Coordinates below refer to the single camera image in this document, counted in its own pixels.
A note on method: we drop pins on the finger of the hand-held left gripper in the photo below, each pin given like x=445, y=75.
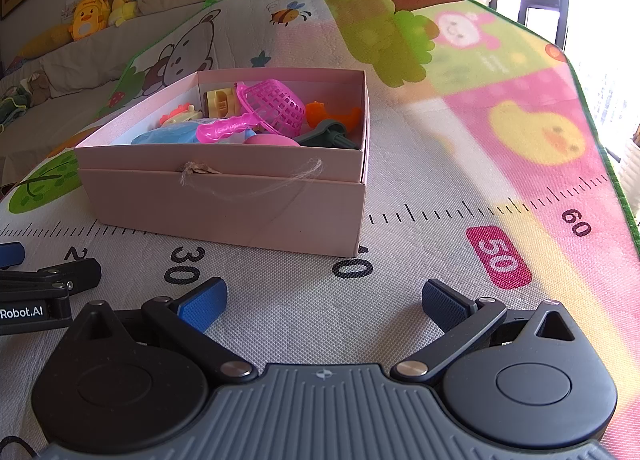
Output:
x=11, y=255
x=75, y=272

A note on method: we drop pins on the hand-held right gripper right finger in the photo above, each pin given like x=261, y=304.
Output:
x=446, y=304

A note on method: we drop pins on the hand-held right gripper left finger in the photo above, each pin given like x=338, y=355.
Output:
x=202, y=304

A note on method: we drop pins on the pink cardboard box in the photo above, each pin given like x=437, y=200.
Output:
x=225, y=205

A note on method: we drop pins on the pink rounded toy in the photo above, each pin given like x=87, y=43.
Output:
x=270, y=140

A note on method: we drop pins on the yellow plastic toy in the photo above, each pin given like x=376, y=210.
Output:
x=222, y=103

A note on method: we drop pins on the dark grey plastic toy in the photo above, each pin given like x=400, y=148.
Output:
x=325, y=135

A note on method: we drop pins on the pink plastic basket scoop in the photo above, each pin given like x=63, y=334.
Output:
x=275, y=105

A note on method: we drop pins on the orange plastic toy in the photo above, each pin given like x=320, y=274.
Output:
x=332, y=115

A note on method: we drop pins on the cartoon printed mat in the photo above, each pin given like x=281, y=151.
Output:
x=450, y=165

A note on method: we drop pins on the green crumpled clothing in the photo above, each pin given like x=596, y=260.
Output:
x=20, y=98

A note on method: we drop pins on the blue white wipes packet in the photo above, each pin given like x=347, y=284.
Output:
x=165, y=135

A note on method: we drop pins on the pink orange small toy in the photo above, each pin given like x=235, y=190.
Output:
x=181, y=114

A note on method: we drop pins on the beige covered sofa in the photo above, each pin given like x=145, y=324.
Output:
x=75, y=65

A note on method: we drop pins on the long yellow plush pillow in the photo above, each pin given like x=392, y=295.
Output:
x=45, y=40

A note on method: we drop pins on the yellow duck plush backpack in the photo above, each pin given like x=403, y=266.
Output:
x=89, y=19

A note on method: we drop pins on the yellow plush duck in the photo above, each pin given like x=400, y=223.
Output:
x=120, y=3

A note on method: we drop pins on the black window frame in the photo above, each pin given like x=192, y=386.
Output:
x=540, y=5

